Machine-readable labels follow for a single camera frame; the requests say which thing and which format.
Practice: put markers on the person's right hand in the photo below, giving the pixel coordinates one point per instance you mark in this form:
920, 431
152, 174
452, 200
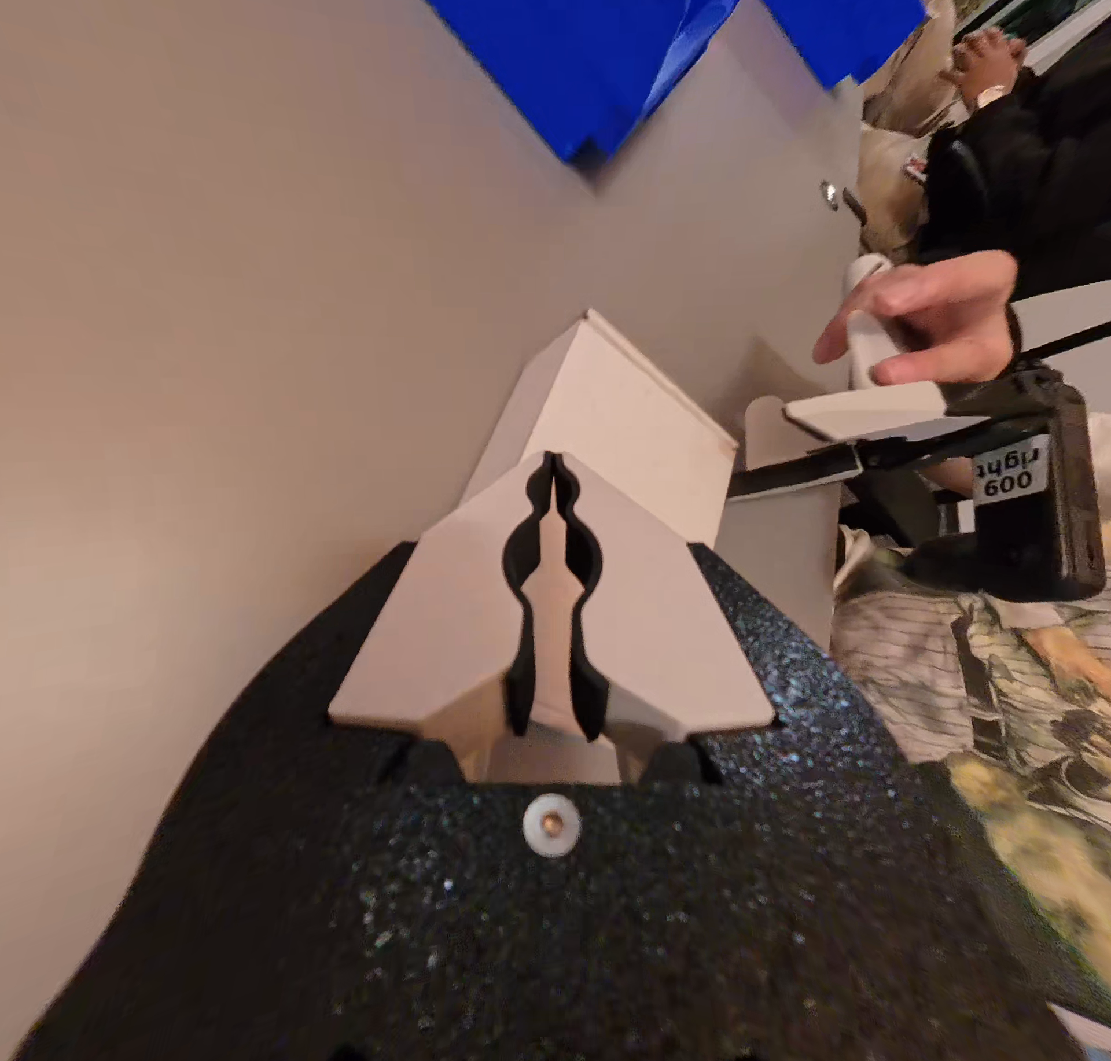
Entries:
955, 315

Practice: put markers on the blue plastic bin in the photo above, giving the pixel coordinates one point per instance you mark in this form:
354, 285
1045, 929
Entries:
538, 20

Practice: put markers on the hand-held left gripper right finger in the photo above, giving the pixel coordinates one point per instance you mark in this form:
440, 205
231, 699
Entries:
677, 636

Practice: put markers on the white cardboard mailer box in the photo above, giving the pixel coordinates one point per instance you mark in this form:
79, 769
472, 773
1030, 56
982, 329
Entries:
607, 401

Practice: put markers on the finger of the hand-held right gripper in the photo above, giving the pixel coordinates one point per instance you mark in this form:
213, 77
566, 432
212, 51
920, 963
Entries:
868, 410
807, 471

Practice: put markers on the white printed shirt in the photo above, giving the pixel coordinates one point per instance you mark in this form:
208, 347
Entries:
955, 688

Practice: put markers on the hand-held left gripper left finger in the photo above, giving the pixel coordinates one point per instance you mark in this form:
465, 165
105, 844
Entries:
434, 636

